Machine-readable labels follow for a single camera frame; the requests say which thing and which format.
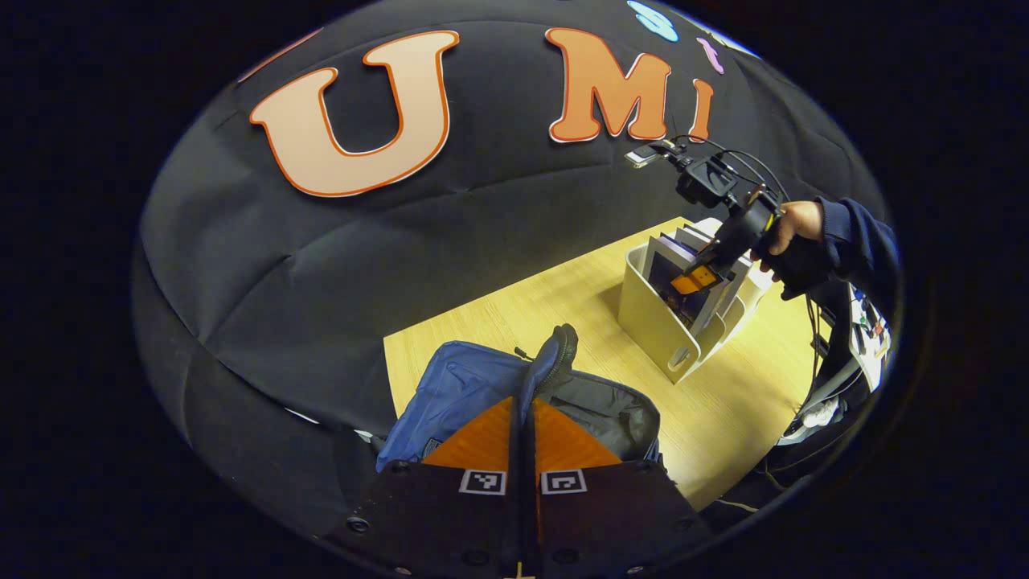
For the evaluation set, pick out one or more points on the blue schoolbag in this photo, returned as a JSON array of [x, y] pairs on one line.
[[458, 386]]

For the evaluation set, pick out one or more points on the white plastic bookshelf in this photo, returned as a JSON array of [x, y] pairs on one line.
[[651, 322]]

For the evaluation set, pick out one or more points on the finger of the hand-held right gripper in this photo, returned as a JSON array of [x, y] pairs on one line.
[[695, 279]]

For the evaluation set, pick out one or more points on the white panel with coloured bits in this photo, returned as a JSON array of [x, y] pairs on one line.
[[872, 338]]

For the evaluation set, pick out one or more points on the blue picture cover book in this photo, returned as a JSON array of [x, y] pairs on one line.
[[671, 281]]

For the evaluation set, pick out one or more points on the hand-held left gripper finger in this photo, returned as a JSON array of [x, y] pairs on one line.
[[514, 498], [532, 498]]

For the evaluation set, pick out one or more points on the grey cover book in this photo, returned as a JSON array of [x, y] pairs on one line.
[[687, 240]]

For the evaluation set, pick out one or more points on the white power strip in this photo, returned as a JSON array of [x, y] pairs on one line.
[[820, 410]]

